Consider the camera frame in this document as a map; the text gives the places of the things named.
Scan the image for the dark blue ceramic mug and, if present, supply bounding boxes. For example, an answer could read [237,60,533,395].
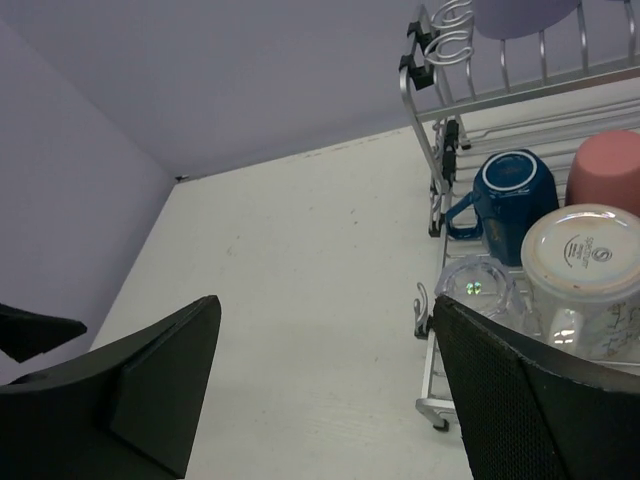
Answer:
[445,149,559,267]

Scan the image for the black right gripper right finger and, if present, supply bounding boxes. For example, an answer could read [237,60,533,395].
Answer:
[431,295,639,479]

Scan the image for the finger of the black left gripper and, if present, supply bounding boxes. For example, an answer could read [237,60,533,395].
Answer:
[1,304,87,363]

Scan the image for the pink plastic cup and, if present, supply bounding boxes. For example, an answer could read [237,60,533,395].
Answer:
[565,130,639,216]

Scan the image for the lavender plastic cup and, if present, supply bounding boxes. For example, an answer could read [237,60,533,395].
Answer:
[472,0,580,40]

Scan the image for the silver metal dish rack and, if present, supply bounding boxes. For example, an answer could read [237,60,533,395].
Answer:
[398,0,640,432]

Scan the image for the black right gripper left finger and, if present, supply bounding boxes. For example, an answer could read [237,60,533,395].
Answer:
[1,295,222,479]

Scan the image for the clear glass tumbler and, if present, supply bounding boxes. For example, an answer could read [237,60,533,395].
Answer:
[434,255,527,329]

